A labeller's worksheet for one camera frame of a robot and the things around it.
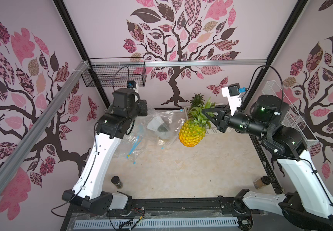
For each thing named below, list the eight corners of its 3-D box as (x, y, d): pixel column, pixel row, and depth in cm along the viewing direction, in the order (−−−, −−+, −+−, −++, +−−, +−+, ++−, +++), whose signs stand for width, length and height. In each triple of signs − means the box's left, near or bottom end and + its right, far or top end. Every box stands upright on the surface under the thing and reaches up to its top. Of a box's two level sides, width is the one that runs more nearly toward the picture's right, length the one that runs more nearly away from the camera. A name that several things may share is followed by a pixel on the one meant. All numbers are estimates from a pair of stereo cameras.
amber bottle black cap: (255, 188, 81) (263, 183, 73) (252, 181, 83) (260, 175, 76) (262, 188, 81) (272, 183, 73) (259, 181, 83) (268, 175, 76)
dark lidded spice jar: (115, 188, 82) (110, 183, 74) (117, 181, 85) (112, 175, 77) (122, 188, 82) (117, 183, 74) (124, 181, 85) (119, 175, 77)
